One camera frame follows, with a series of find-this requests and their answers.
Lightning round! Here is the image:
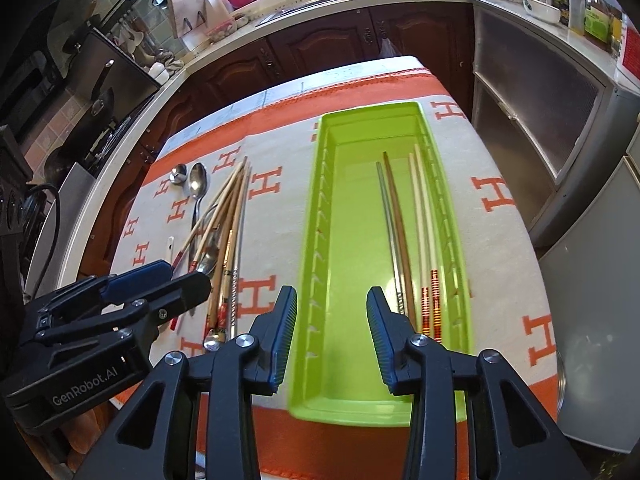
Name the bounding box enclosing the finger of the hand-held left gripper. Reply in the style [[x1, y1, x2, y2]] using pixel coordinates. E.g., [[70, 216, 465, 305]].
[[37, 271, 214, 347], [47, 259, 174, 317]]

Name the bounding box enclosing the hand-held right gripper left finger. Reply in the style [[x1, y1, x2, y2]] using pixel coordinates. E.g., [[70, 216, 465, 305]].
[[70, 285, 298, 480]]

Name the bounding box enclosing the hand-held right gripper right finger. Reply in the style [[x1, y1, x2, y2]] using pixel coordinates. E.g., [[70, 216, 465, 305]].
[[366, 286, 593, 480]]

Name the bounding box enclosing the bamboo chopstick with decorated end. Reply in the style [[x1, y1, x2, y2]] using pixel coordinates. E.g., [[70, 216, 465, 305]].
[[202, 170, 251, 353]]

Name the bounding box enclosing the green plastic utensil tray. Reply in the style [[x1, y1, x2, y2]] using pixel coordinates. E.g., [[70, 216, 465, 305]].
[[289, 101, 473, 428]]

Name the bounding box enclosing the plain bamboo chopstick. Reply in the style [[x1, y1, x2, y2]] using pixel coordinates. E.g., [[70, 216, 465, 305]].
[[189, 161, 251, 275], [170, 156, 249, 331]]

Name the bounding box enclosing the grey metal chopstick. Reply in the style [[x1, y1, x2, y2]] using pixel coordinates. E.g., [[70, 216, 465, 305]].
[[230, 179, 249, 340]]

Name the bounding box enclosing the grey metal sheet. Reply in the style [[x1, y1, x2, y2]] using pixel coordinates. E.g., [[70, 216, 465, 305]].
[[25, 162, 96, 291]]

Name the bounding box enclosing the orange and cream patterned tablecloth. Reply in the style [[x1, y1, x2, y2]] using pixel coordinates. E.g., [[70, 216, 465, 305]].
[[107, 55, 558, 480]]

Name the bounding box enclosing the dark brown wooden chopstick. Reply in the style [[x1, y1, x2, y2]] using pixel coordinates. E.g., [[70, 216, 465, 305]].
[[382, 151, 418, 323]]

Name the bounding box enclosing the ivory chopstick with red bands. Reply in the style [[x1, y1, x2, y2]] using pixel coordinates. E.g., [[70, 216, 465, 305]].
[[407, 152, 432, 333], [413, 143, 443, 345]]

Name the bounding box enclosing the black gas stove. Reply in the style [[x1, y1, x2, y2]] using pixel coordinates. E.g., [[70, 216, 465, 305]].
[[45, 27, 162, 176]]

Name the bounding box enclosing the silver refrigerator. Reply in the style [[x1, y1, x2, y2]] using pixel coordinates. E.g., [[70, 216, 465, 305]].
[[530, 80, 640, 456]]

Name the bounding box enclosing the bowl of garlic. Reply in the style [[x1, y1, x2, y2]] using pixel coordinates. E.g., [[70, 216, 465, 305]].
[[207, 20, 239, 44]]

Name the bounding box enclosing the frosted glass door cabinet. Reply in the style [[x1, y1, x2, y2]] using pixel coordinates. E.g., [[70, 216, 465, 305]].
[[470, 2, 621, 246]]

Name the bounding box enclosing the wooden cutting board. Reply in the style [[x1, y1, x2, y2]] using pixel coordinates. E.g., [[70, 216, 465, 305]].
[[167, 0, 232, 39]]

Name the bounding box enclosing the stainless steel sink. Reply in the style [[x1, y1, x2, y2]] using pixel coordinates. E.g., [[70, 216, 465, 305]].
[[255, 0, 366, 28]]

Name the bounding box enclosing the white ceramic bowl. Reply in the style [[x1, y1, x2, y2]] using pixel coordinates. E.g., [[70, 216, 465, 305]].
[[522, 0, 562, 25]]

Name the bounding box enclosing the red labelled box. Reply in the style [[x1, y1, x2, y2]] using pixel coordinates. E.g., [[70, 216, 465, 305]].
[[617, 25, 640, 86]]

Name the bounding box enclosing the white plastic bottle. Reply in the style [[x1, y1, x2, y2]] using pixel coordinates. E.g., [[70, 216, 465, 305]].
[[568, 0, 587, 37]]

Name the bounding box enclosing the jar with green label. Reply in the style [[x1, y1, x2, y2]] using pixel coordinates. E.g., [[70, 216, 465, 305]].
[[585, 0, 616, 46]]

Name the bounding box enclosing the spoon with wooden handle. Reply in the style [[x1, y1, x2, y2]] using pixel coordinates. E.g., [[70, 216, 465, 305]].
[[195, 240, 222, 278]]

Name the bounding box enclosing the black cable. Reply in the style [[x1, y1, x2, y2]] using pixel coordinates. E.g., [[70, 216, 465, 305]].
[[20, 183, 62, 301]]

